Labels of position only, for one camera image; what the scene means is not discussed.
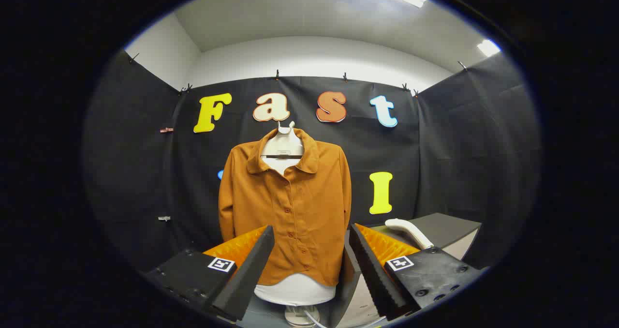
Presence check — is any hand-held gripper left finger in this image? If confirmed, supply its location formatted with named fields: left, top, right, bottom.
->
left=143, top=225, right=275, bottom=323

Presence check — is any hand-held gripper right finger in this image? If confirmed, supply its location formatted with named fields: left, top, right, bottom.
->
left=348, top=223, right=486, bottom=322

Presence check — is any orange button-up shirt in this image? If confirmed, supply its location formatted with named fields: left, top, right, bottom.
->
left=218, top=127, right=352, bottom=287

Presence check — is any grey side table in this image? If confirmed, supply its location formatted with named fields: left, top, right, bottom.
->
left=331, top=213, right=483, bottom=328

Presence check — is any black backdrop cloth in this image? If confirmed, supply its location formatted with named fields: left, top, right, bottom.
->
left=82, top=50, right=541, bottom=290

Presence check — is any small ceiling light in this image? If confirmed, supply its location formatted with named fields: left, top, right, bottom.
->
left=477, top=39, right=501, bottom=58

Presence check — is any white cable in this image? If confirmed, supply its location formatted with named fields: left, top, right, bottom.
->
left=302, top=308, right=329, bottom=328

